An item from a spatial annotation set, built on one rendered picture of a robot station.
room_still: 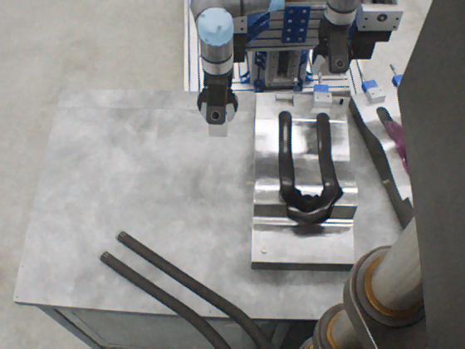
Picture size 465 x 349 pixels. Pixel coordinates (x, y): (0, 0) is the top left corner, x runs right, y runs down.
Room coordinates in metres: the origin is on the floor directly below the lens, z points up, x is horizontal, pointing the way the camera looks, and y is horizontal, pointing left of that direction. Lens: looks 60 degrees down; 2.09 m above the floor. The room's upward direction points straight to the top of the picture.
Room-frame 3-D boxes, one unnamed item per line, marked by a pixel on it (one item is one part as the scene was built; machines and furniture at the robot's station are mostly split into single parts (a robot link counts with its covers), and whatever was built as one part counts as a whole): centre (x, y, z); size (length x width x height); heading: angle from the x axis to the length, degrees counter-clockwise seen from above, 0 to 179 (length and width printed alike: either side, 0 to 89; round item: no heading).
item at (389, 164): (0.75, -0.55, 0.86); 0.50 x 0.26 x 0.11; 15
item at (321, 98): (0.95, -0.26, 0.89); 0.13 x 0.05 x 0.05; 177
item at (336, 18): (0.93, -0.26, 1.23); 0.08 x 0.08 x 0.05
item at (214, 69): (0.82, 0.04, 1.17); 0.08 x 0.08 x 0.05
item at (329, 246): (0.68, -0.19, 0.87); 0.50 x 0.26 x 0.14; 178
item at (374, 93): (1.00, -0.42, 0.86); 0.13 x 0.05 x 0.05; 15
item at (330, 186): (0.70, -0.20, 0.92); 0.35 x 0.16 x 0.09; 178
